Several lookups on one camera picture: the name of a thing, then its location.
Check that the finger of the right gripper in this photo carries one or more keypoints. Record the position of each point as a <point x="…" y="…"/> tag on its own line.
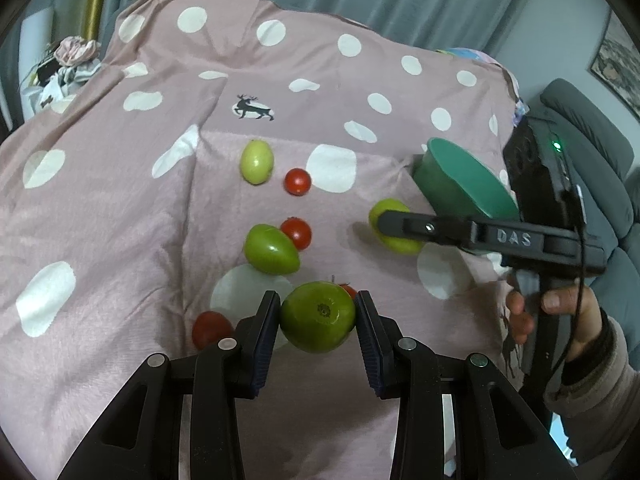
<point x="441" y="230"/>

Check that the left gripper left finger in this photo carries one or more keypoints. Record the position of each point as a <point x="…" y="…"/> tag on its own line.
<point x="137" y="436"/>

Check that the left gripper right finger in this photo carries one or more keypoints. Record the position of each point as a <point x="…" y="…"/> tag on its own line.
<point x="497" y="434"/>

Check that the yellow-green fruit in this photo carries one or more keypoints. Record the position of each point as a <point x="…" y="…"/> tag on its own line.
<point x="395" y="244"/>

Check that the red tomato with stem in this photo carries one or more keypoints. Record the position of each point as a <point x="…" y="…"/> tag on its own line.
<point x="351" y="292"/>

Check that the large green round fruit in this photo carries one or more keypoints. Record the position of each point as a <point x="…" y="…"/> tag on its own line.
<point x="317" y="317"/>

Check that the right forearm grey sleeve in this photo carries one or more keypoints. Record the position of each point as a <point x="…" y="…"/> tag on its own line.
<point x="598" y="401"/>

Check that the green plastic bowl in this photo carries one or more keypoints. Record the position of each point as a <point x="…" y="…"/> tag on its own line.
<point x="455" y="183"/>

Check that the grey sofa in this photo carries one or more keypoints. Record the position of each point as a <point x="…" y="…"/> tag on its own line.
<point x="601" y="160"/>

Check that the green oval fruit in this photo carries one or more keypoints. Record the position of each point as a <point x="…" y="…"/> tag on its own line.
<point x="270" y="251"/>

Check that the pale green far fruit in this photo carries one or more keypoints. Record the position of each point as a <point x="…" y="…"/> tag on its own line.
<point x="257" y="162"/>

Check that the pink polka dot cloth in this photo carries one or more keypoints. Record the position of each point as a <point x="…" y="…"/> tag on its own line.
<point x="124" y="211"/>

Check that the pile of clothes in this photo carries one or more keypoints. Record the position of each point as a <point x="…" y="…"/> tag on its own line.
<point x="61" y="71"/>

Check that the framed wall picture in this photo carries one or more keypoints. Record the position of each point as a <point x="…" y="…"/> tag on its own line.
<point x="616" y="63"/>

